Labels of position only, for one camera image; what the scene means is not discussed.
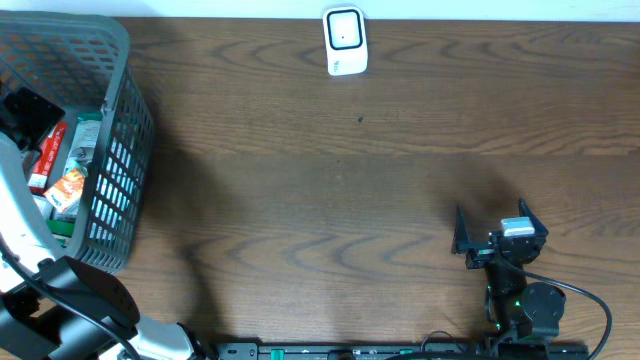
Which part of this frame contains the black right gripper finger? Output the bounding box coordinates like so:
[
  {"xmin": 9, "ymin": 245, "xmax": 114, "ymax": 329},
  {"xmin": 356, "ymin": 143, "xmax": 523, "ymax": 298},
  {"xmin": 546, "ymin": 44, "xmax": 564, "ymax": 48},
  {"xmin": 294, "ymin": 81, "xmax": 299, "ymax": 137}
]
[
  {"xmin": 451, "ymin": 206, "xmax": 492, "ymax": 254},
  {"xmin": 518, "ymin": 198, "xmax": 549, "ymax": 237}
]

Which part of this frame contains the red snack package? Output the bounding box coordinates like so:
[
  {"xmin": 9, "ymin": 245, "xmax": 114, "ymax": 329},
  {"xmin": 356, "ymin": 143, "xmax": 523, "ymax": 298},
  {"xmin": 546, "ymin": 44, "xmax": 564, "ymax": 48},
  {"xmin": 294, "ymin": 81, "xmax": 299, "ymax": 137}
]
[{"xmin": 28, "ymin": 122, "xmax": 68, "ymax": 195}]

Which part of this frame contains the green lid jar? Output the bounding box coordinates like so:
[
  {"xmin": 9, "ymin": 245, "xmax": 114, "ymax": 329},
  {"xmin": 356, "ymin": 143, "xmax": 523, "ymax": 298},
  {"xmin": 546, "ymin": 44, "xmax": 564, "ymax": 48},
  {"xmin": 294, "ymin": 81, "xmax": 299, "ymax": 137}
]
[{"xmin": 46, "ymin": 220, "xmax": 74, "ymax": 248}]

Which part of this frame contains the orange Kleenex tissue pack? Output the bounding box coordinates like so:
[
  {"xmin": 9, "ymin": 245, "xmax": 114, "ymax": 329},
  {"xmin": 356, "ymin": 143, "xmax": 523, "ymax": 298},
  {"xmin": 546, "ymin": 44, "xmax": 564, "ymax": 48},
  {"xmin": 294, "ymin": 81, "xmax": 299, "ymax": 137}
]
[{"xmin": 44, "ymin": 168, "xmax": 86, "ymax": 213}]

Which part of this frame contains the grey plastic shopping basket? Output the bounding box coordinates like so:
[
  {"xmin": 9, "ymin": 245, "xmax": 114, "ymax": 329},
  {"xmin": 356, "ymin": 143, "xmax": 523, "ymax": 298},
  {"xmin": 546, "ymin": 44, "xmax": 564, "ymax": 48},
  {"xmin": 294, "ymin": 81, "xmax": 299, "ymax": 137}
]
[{"xmin": 1, "ymin": 11, "xmax": 155, "ymax": 273}]

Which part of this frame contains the white barcode scanner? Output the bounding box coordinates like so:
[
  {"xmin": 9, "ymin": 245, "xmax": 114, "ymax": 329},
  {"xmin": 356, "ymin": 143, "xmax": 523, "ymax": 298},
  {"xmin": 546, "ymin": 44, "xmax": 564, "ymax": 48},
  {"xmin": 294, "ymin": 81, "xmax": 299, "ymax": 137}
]
[{"xmin": 322, "ymin": 6, "xmax": 368, "ymax": 76}]

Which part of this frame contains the green white wipes pack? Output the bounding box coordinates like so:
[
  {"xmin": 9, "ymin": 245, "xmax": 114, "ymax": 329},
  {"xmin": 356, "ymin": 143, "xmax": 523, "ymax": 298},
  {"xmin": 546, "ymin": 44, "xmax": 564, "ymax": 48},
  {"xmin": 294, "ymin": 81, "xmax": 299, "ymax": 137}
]
[{"xmin": 63, "ymin": 112, "xmax": 103, "ymax": 176}]

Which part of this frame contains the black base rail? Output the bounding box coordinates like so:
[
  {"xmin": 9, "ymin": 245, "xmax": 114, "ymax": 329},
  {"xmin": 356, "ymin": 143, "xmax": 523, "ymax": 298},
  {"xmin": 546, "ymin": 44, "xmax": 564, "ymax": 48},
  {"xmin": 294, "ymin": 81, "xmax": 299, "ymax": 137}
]
[{"xmin": 214, "ymin": 342, "xmax": 589, "ymax": 360}]

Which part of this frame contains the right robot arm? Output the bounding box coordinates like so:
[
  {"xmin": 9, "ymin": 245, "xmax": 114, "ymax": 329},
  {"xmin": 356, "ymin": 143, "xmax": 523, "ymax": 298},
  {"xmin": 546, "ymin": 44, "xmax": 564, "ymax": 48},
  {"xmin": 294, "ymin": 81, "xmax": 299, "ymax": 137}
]
[{"xmin": 451, "ymin": 199, "xmax": 566, "ymax": 343}]

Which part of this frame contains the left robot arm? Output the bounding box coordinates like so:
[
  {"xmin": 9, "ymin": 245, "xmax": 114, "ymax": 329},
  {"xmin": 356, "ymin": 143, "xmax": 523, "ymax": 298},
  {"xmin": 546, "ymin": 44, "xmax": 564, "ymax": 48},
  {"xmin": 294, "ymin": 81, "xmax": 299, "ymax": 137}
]
[{"xmin": 1, "ymin": 87, "xmax": 214, "ymax": 359}]

